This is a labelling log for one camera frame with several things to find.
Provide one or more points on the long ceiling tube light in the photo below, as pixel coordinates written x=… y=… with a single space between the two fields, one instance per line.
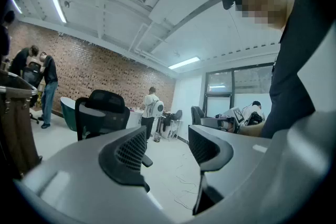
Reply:
x=15 y=4
x=56 y=2

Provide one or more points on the small white table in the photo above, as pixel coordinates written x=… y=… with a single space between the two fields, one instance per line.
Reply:
x=176 y=126

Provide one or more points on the dark grey chair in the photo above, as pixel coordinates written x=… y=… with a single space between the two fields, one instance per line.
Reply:
x=197 y=114

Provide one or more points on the black framed window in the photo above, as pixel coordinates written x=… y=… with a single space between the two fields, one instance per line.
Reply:
x=244 y=78

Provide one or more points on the person's head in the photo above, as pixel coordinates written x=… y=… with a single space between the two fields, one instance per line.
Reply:
x=275 y=8

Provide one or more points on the person's black shirt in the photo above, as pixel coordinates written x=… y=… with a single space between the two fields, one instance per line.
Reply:
x=288 y=73

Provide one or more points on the black chair armrest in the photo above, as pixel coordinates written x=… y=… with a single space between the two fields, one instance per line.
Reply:
x=81 y=118
x=147 y=161

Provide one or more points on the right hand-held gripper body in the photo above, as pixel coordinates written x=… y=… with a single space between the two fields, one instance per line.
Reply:
x=237 y=115

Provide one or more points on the brown wooden cabinet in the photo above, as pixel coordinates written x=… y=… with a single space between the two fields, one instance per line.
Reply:
x=15 y=123

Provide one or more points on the black jacket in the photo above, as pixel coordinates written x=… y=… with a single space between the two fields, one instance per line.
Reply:
x=173 y=116

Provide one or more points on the black chair headrest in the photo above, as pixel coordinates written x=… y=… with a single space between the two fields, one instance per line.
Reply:
x=105 y=99

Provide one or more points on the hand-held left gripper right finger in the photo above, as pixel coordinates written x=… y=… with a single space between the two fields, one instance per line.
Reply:
x=236 y=154

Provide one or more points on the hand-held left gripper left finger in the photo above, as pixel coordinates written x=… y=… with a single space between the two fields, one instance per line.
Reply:
x=78 y=165

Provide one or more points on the dark green white-rimmed tub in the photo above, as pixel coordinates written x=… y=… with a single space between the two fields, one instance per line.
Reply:
x=67 y=112

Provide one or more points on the person's right forearm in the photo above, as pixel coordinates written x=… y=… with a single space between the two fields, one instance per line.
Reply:
x=252 y=130

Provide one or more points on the white round backpack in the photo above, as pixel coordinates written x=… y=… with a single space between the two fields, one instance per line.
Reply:
x=158 y=108

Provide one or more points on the white round table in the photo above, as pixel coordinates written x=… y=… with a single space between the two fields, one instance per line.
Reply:
x=134 y=118

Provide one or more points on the rectangular ceiling panel light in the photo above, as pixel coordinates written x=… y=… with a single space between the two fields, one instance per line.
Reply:
x=183 y=63

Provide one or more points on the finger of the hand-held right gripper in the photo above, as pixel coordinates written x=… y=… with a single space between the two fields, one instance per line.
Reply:
x=214 y=122

